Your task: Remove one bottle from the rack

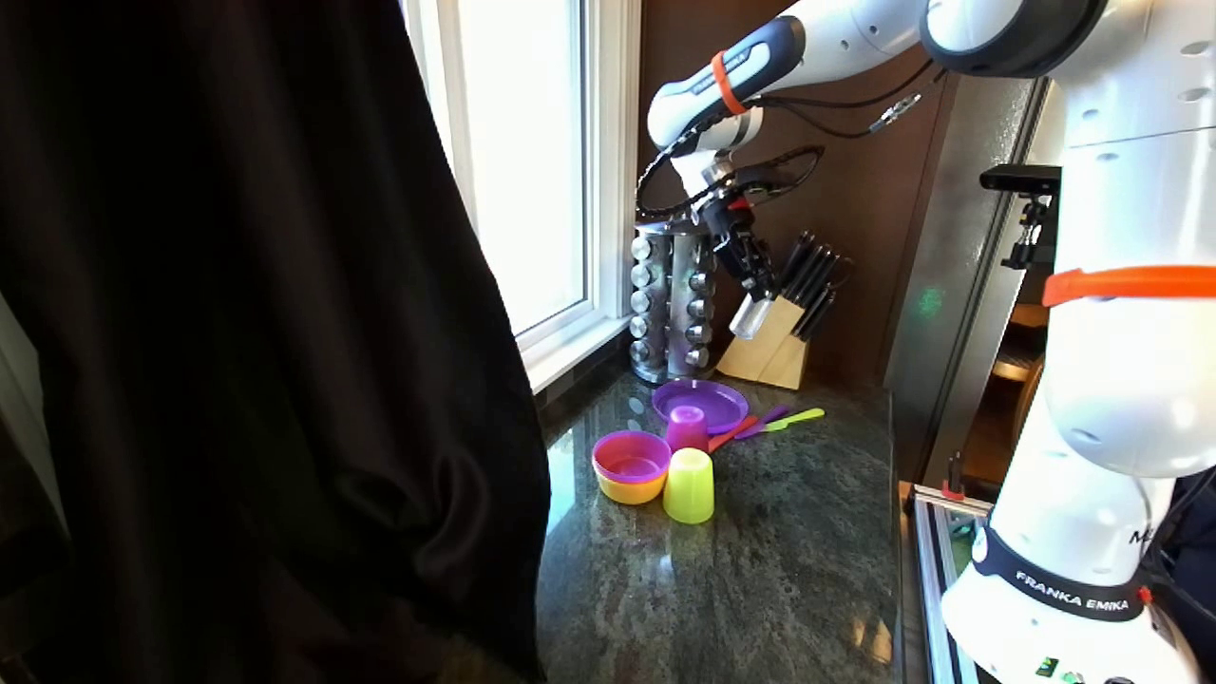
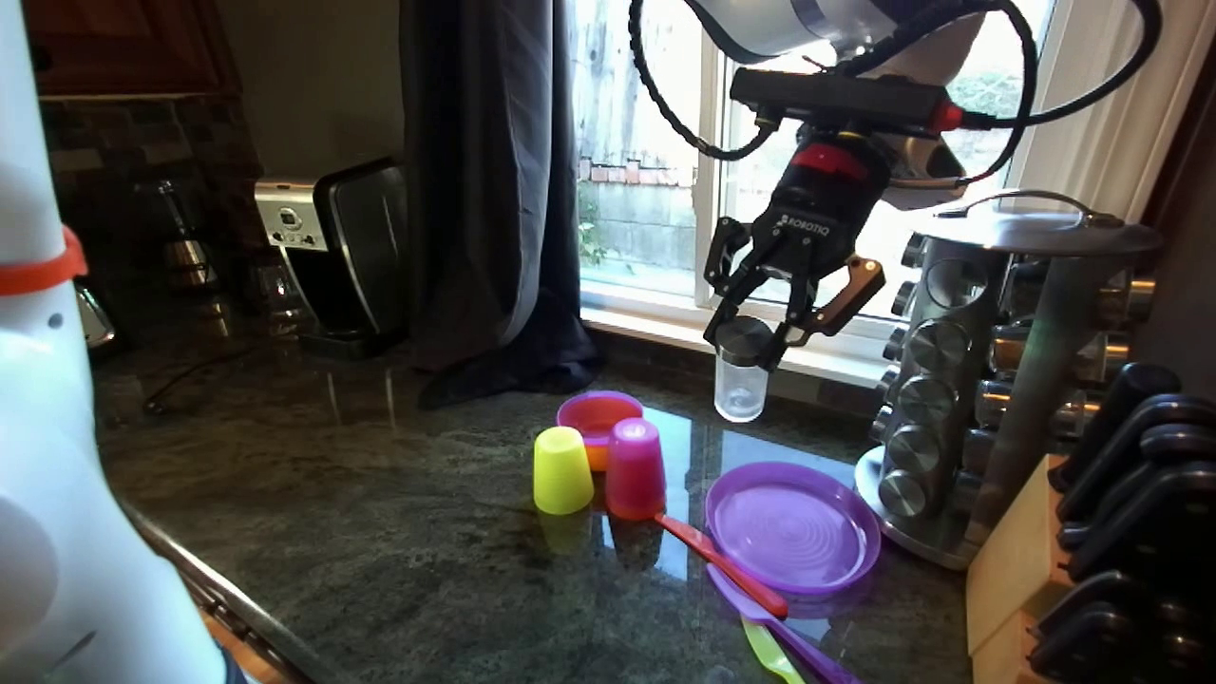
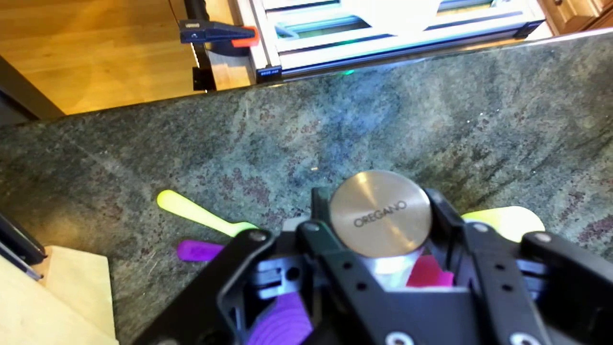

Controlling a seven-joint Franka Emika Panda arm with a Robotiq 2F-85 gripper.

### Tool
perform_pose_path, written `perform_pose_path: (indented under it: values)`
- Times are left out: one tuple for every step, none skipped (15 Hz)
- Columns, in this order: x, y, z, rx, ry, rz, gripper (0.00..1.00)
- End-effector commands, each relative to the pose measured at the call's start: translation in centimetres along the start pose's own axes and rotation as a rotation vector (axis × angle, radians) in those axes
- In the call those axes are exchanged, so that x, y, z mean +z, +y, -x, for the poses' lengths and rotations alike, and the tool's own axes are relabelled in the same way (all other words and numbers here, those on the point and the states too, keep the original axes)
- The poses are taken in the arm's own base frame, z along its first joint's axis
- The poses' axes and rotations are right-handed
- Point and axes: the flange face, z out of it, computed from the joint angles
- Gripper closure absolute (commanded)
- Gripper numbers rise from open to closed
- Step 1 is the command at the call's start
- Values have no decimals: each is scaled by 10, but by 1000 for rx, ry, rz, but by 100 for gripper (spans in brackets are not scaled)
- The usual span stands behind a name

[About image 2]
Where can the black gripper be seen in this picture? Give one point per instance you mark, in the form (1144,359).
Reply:
(817,212)

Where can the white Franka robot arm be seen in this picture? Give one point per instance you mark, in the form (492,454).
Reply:
(783,19)

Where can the silver metal spice rack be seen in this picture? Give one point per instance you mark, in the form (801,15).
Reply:
(1049,383)

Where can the magenta plastic bowl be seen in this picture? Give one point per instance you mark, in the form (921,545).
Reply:
(599,408)

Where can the pink plastic cup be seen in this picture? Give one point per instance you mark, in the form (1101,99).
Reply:
(633,473)

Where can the purple plastic plate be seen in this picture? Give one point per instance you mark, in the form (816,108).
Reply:
(796,528)

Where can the orange plastic bowl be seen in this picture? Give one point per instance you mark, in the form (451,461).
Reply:
(599,454)

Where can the orange plastic utensil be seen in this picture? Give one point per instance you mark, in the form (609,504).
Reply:
(723,565)

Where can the yellow-green plastic cup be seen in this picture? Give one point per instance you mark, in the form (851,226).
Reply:
(561,473)

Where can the dark curtain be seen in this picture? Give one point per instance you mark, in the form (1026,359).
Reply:
(488,193)

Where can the purple plastic utensil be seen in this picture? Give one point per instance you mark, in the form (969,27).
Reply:
(793,640)

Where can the yellow-green plastic utensil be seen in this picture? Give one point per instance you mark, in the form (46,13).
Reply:
(770,650)

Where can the wooden knife block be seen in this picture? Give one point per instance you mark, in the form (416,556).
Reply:
(1008,582)

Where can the black and silver toaster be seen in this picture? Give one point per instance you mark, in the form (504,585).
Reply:
(355,250)

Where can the dark metal kitchen item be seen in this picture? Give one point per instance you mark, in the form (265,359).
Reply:
(185,261)

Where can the shiny metal kitchen item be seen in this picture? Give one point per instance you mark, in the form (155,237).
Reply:
(95,326)

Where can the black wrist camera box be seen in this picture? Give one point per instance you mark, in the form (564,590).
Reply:
(836,99)

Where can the aluminium frame rail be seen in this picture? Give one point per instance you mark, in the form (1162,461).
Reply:
(215,585)

